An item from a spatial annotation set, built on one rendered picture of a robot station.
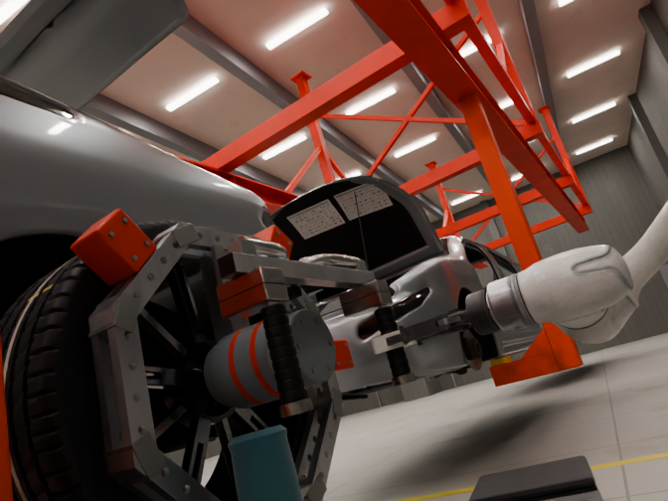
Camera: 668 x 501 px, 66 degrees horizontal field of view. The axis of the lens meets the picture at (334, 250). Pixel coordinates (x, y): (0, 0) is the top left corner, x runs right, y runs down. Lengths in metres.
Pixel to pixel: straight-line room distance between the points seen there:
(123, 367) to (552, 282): 0.65
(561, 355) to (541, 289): 3.54
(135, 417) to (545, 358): 3.87
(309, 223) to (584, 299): 3.83
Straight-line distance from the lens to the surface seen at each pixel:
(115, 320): 0.80
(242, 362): 0.89
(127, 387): 0.79
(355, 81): 4.63
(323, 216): 4.48
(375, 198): 4.30
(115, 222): 0.87
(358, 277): 0.99
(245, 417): 1.09
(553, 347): 4.40
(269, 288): 0.70
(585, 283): 0.86
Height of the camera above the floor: 0.75
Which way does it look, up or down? 16 degrees up
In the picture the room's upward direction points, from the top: 15 degrees counter-clockwise
